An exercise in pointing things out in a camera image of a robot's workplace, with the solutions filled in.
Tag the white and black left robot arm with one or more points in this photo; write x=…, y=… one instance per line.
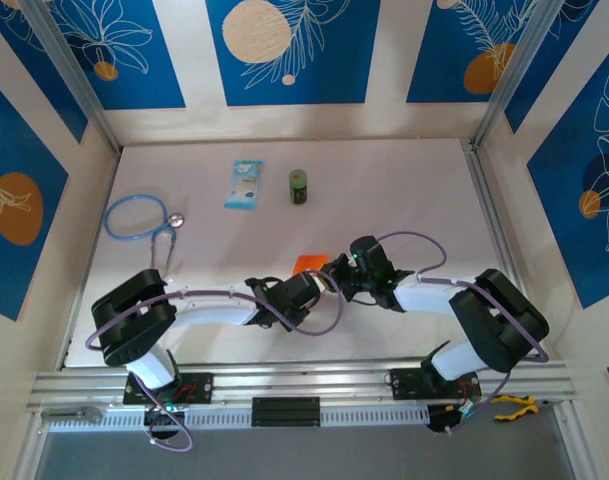
x=214, y=310

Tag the green bottle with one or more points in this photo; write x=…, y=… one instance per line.
x=298, y=187

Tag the black ribbed block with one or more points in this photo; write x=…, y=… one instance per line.
x=285, y=412

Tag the light blue wipes packet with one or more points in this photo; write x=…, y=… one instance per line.
x=244, y=185

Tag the blue stethoscope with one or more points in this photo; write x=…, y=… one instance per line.
x=176, y=219

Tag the small circuit board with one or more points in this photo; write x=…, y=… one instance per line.
x=459, y=414
x=164, y=411

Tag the aluminium mounting rail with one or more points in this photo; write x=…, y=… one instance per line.
x=284, y=380

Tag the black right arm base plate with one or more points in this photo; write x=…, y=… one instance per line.
x=409, y=382

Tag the aluminium side rail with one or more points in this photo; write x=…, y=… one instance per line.
x=491, y=210

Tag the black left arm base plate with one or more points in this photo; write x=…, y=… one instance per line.
x=199, y=387

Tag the aluminium frame post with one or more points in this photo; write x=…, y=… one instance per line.
x=76, y=75
x=515, y=75

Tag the small metal bracket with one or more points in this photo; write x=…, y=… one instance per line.
x=84, y=414

